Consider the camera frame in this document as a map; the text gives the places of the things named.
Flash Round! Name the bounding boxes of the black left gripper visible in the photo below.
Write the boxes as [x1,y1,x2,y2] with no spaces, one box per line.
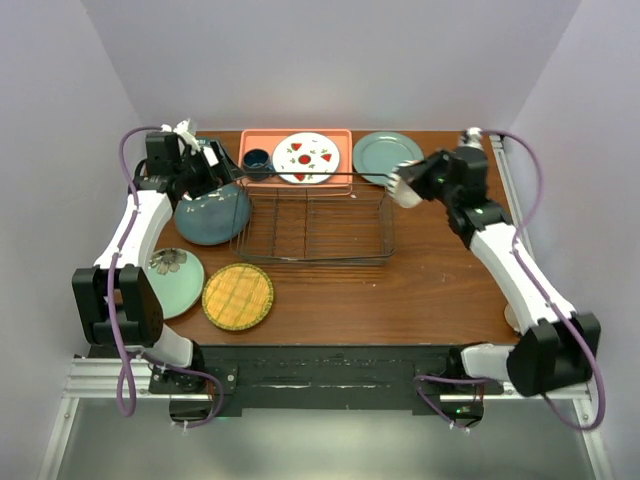
[174,139,245,201]

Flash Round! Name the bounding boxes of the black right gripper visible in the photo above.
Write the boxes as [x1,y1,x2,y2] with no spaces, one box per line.
[396,148,459,207]

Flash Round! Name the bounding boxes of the white bowl blue striped outside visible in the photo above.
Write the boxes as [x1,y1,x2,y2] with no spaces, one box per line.
[386,160,423,209]

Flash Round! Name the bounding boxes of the black wire dish rack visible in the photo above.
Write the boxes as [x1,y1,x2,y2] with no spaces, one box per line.
[231,173,395,266]

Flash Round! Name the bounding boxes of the cream white mug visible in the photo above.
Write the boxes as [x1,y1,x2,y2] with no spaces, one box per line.
[504,304,521,334]

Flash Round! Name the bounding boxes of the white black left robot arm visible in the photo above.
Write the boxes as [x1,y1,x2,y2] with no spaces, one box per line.
[71,122,241,394]

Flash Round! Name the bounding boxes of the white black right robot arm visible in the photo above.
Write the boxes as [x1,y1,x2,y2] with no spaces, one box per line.
[387,147,603,397]

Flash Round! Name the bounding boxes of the dark blue mug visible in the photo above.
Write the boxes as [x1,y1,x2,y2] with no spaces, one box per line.
[243,149,274,182]

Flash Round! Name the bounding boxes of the grey green round plate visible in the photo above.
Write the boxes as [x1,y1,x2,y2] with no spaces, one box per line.
[352,131,424,186]

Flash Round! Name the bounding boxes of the dark teal speckled plate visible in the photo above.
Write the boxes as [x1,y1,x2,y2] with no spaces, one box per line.
[174,184,252,246]

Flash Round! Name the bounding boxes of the salmon pink plastic tray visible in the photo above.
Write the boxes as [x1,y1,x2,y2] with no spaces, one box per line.
[239,129,353,196]

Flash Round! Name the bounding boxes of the white watermelon pattern plate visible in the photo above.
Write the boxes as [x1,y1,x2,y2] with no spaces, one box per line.
[271,132,341,185]

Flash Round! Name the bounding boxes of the mint green flower plate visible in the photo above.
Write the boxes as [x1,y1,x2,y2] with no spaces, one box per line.
[146,248,205,320]

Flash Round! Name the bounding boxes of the yellow woven round coaster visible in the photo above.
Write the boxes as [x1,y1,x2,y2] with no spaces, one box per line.
[201,263,275,332]

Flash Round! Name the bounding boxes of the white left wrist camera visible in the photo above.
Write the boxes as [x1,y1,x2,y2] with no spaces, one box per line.
[161,118,200,151]

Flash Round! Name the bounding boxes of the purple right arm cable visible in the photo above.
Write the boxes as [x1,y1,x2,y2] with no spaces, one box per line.
[412,130,607,435]

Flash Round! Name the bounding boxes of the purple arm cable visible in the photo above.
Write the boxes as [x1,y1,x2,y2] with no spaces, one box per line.
[115,126,225,435]
[412,130,607,435]

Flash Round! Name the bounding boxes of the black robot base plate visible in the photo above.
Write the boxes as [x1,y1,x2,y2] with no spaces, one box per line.
[148,344,505,424]

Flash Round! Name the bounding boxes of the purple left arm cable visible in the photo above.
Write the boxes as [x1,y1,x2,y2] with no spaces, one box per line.
[115,126,225,435]

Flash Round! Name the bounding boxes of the aluminium frame rail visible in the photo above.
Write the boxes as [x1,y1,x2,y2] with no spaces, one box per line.
[37,132,614,480]

